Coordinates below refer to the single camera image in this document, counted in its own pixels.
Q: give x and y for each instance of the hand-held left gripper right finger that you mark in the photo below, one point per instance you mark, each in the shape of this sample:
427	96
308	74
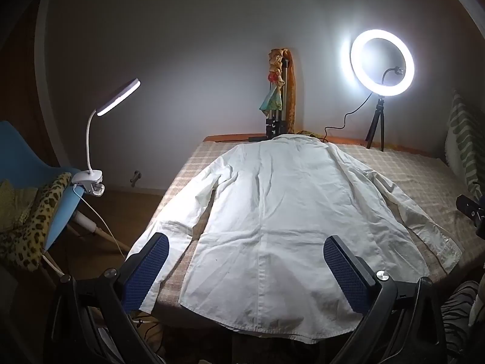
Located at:
344	273

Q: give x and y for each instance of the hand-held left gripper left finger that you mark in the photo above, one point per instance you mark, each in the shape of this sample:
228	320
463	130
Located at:
147	269

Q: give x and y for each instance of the white long-sleeved shirt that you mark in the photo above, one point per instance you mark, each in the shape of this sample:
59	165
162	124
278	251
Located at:
272	216

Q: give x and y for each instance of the green striped pillow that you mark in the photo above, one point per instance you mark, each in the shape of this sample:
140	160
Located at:
464	140

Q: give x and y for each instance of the checked beige blanket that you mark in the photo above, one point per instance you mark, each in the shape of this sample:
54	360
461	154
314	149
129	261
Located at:
398	174

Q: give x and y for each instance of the zebra striped clothing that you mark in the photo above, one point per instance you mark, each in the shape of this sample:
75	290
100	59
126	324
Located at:
458	311

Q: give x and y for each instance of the leopard print cloth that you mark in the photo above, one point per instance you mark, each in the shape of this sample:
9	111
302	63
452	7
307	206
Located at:
41	216

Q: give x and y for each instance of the green cushion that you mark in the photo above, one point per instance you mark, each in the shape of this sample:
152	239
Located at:
15	204

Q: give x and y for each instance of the black folded tripod stand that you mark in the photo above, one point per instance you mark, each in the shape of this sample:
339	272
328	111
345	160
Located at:
273	125

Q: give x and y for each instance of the blue chair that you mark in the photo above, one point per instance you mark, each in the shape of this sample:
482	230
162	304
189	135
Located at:
22	151

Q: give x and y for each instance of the white clip lamp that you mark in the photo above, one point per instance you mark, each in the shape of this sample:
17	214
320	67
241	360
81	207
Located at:
117	98

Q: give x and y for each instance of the orange patterned scarf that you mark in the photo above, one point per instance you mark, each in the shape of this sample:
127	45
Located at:
290	102

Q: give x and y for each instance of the colourful patterned cloth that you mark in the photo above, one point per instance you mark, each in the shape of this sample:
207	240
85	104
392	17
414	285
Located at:
272	98

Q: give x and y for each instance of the brown wooden door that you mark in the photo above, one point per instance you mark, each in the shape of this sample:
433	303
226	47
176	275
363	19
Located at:
19	83

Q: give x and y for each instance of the small grey wall fixture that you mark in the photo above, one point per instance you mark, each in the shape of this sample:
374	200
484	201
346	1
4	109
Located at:
135	177

